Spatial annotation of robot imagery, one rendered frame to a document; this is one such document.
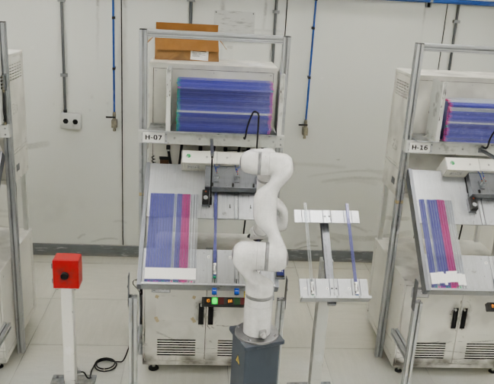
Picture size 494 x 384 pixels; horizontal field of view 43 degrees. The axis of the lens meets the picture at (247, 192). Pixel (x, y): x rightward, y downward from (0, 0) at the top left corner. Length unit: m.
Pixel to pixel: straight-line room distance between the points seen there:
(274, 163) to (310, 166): 2.42
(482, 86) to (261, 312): 1.90
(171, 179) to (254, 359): 1.15
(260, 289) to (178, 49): 1.57
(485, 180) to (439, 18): 1.80
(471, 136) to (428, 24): 1.61
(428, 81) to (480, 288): 1.16
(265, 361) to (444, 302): 1.37
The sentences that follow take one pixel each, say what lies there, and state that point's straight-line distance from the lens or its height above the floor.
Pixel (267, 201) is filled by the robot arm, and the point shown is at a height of 1.29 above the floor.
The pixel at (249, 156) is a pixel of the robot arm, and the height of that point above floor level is 1.45.
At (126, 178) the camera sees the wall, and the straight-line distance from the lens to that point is 5.02.
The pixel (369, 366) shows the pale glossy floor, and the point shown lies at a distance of 3.99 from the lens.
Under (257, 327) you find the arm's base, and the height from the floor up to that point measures 0.76.
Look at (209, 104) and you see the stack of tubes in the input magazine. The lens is 3.31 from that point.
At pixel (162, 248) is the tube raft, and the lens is 3.21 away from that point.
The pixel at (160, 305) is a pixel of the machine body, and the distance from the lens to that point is 3.55.
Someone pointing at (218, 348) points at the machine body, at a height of 0.17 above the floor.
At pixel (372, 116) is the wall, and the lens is 5.03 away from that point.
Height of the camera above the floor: 2.11
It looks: 18 degrees down
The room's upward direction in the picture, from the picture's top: 3 degrees clockwise
